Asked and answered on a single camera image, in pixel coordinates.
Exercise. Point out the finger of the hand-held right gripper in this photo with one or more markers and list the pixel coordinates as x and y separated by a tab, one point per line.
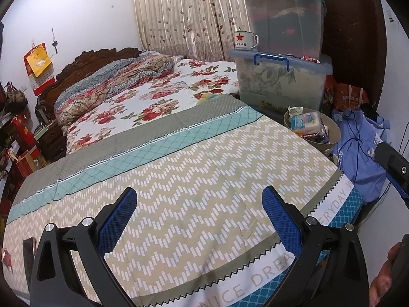
393	163

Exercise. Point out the dark handbag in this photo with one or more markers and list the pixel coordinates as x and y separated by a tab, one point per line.
14	97

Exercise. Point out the white wall switch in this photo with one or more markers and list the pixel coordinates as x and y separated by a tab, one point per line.
390	16

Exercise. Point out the person's right hand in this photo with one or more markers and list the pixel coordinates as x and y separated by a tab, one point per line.
383	281

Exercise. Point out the dark wall hanging ornament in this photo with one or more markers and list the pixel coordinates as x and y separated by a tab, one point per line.
55	43

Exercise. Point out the zigzag patterned bedspread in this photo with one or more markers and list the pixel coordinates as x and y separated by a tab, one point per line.
191	182

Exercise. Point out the blue white tissue packet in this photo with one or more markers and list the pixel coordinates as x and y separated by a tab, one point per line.
303	121

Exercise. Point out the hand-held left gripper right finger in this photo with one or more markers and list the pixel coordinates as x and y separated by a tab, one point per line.
281	217

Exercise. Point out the leaf patterned curtain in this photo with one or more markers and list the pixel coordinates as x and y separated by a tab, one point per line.
179	12

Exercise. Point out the blue cloth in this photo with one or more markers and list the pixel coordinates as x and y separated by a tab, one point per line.
354	153

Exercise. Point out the red floral bed sheet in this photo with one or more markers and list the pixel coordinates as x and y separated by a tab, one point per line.
143	112

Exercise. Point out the clear storage box teal lid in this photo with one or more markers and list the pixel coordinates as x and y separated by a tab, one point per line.
287	22

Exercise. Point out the patchwork floral quilt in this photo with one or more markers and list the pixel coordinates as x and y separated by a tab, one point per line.
105	83

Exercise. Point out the beige waste bin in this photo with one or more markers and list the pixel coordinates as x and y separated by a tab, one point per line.
334	134

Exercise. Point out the carved wooden headboard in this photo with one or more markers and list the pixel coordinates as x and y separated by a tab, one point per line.
92	59

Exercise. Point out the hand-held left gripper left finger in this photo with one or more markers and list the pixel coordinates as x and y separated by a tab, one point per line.
118	217

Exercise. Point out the orange red plastic bag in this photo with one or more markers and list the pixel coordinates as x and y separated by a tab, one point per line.
346	94

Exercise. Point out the dark wooden nightstand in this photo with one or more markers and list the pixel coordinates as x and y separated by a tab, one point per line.
52	140

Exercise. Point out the red flat packet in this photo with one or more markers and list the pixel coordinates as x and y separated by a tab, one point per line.
7	259

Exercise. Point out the red paper bag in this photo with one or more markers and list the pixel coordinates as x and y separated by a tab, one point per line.
28	163

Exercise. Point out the yellow teal cloth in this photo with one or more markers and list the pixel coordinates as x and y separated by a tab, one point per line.
209	96

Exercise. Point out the dark wooden door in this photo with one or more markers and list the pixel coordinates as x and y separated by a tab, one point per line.
348	22

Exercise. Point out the small red packet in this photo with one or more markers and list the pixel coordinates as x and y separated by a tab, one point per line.
311	59

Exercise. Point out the white enamel mug red star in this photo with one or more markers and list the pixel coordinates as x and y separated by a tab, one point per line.
244	40

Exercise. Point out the red gift box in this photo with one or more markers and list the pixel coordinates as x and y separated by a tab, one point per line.
22	132

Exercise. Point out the yellow and red wall calendar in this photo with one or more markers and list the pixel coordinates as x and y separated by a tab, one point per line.
37	62

